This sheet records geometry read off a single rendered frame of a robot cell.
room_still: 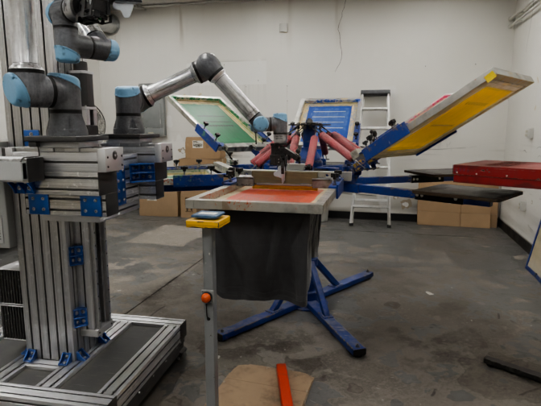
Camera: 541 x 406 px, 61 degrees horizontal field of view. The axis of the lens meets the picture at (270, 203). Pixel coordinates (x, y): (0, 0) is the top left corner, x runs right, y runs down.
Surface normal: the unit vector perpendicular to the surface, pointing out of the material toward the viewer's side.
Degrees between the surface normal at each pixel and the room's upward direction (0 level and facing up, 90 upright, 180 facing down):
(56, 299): 90
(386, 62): 90
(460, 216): 73
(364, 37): 90
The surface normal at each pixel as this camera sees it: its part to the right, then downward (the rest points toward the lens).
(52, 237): -0.19, 0.16
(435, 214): -0.23, -0.10
